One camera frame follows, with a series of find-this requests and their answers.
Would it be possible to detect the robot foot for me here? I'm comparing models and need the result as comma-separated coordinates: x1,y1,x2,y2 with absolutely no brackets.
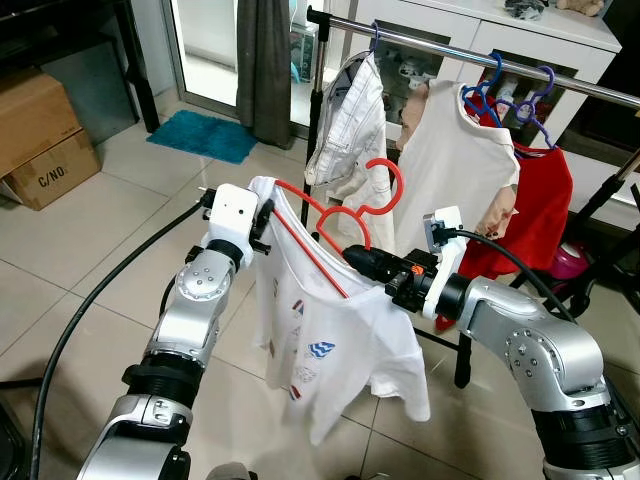
205,462,257,480

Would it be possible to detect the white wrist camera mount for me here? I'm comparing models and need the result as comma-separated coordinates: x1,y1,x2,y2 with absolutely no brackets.
418,207,471,323
205,185,263,263

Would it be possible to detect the teal floor mat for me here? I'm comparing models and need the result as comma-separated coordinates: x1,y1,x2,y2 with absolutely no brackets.
148,110,259,166

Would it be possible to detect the pink plastic container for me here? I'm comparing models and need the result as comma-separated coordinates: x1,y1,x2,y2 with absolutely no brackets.
550,240,591,283

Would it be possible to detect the printed cardboard box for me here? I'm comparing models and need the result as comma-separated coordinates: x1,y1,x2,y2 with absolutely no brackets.
0,68,101,211

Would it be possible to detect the white t-shirt with red trim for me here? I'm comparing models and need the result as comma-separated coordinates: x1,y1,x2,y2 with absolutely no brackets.
248,175,433,448

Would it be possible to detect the steel clothes rack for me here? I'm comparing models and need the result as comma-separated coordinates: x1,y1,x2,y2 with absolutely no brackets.
305,5,640,391

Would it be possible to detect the small grey toy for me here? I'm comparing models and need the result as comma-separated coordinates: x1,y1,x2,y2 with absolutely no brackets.
503,0,549,21

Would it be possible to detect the black television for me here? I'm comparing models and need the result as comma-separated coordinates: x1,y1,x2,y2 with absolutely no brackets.
565,50,640,161

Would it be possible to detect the purple plastic hanger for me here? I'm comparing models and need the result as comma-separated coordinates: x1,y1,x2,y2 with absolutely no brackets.
498,65,561,151

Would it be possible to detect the white glass-door cabinet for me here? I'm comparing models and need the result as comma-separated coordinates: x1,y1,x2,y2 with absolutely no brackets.
390,0,623,151

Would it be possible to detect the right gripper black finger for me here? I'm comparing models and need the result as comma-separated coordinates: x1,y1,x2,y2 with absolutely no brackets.
348,260,401,291
345,247,403,273

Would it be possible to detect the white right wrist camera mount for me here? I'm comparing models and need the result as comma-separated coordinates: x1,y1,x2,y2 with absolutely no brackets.
418,207,471,323

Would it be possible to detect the dark grey cabinet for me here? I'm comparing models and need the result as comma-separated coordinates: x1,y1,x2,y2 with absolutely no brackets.
0,0,163,141

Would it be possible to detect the red plastic hanger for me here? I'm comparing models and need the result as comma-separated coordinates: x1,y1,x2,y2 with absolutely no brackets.
270,158,406,301

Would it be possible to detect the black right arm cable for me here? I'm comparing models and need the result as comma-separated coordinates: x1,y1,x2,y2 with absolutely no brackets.
435,228,640,441

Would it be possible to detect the cream t-shirt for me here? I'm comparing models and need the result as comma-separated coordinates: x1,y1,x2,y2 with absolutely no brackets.
393,80,523,263

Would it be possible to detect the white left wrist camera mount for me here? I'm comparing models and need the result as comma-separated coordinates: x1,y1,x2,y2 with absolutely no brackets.
205,185,263,263

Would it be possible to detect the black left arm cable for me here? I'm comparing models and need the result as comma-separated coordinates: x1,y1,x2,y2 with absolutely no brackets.
28,195,213,480

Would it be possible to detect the white checked shirt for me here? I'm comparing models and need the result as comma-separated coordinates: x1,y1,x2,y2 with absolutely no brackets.
303,50,393,216

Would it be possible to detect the grey curtain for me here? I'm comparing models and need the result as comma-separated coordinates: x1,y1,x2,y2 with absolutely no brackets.
237,0,293,149

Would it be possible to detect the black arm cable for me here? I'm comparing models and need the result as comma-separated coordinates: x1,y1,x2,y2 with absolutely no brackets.
435,228,640,441
28,195,213,480

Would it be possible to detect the blue plastic hanger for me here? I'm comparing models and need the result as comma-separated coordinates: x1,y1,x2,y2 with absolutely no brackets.
460,52,521,128

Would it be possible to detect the beige plush toy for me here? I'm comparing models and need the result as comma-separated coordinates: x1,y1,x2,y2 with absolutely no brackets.
555,0,606,19

